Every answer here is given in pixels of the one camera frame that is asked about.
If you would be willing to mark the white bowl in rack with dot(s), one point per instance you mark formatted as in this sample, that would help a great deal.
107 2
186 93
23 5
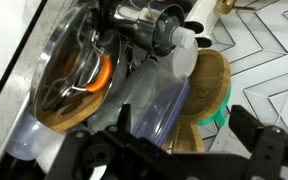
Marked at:
180 61

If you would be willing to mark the glass pan lid orange handle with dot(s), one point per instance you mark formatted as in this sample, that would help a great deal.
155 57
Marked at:
73 64

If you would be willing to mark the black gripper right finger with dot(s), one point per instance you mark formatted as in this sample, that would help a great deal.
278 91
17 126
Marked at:
268 145

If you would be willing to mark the clear plastic lunchbox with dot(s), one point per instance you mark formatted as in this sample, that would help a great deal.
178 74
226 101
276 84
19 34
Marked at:
140 88

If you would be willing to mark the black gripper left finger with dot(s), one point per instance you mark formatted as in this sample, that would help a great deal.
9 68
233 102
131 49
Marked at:
125 156

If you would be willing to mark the green silicone utensil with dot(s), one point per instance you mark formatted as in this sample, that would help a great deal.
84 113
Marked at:
218 116

